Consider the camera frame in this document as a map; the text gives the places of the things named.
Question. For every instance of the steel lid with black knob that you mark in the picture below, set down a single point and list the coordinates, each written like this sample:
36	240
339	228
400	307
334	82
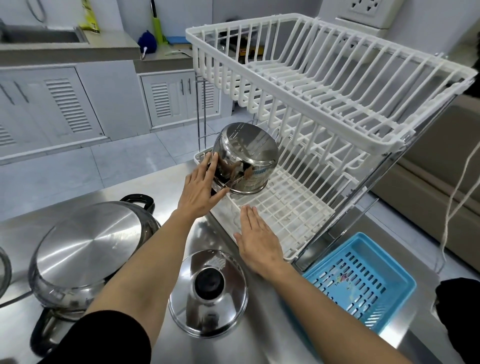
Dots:
225	311

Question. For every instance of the white wall socket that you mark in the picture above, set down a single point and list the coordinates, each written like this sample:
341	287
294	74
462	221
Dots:
369	11

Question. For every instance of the steel double sink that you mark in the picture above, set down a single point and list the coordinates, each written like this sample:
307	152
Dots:
37	35

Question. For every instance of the blue sponge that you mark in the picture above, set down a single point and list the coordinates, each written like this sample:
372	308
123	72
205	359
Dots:
178	39

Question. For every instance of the white two-tier dish rack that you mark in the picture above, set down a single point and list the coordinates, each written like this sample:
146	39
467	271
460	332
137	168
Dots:
399	139

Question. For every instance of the blue scrubber ball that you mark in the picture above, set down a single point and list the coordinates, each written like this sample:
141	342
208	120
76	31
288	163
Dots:
147	42

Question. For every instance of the white louvred cabinet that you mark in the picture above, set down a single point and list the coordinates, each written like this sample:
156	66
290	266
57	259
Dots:
93	97
172	97

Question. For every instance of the person's right hand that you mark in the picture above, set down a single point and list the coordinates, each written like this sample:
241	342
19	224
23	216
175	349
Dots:
258	247

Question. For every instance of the person's right forearm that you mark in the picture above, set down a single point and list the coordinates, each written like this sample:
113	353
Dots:
330	322

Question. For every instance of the grey kitchen counter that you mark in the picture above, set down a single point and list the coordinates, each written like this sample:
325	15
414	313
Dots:
161	62
108	48

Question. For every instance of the person's left forearm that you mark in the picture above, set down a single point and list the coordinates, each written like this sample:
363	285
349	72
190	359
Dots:
150	270

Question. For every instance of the black cloth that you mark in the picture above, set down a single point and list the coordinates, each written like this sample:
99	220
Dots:
461	311

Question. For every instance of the beige sofa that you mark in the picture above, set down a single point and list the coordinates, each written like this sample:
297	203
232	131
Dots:
431	187

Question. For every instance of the person's black left sleeve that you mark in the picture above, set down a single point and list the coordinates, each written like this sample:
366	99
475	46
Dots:
101	341

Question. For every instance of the yellow dish soap pouch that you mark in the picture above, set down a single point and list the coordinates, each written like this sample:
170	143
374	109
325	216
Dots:
90	18

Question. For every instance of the small steel pot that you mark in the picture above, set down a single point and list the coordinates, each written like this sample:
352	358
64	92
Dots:
251	150

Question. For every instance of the person's left hand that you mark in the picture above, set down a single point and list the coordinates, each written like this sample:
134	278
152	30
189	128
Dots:
197	191

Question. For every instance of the wide steel pan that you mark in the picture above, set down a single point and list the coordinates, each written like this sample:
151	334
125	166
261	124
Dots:
90	243

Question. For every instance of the blue plastic basket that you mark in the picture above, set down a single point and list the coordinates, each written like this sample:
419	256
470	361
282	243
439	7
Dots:
375	255

